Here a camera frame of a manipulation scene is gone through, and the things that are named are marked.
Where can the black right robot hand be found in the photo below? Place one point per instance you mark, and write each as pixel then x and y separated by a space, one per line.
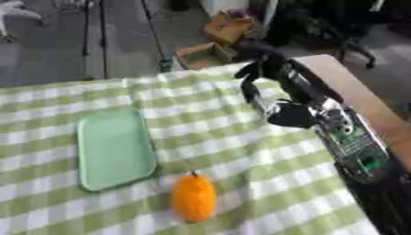
pixel 291 113

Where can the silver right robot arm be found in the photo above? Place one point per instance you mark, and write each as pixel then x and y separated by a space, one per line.
pixel 358 153

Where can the tan cardboard box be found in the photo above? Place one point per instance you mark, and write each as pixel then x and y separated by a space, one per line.
pixel 203 55
pixel 229 27

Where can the black office chair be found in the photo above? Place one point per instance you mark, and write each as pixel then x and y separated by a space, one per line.
pixel 342 27

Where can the orange toy fruit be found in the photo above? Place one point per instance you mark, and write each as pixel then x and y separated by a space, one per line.
pixel 193 197

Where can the light green tray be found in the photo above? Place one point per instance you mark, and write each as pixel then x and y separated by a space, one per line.
pixel 115 150

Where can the black tripod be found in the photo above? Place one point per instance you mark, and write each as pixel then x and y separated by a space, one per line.
pixel 96 36

